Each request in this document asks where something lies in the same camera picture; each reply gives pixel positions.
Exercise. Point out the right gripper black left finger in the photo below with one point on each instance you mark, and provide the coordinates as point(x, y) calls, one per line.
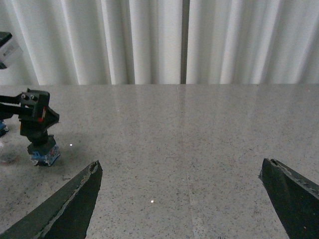
point(64, 215)

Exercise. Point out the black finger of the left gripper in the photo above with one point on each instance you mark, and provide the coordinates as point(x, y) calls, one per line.
point(32, 108)

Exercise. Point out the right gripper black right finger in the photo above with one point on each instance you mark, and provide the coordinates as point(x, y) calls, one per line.
point(294, 197)

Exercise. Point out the yellow mushroom push button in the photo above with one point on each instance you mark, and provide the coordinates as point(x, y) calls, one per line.
point(43, 149)

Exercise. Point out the white pleated curtain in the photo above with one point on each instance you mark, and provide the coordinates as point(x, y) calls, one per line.
point(86, 42)

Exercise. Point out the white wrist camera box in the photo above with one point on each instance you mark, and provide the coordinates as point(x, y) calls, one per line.
point(10, 50)

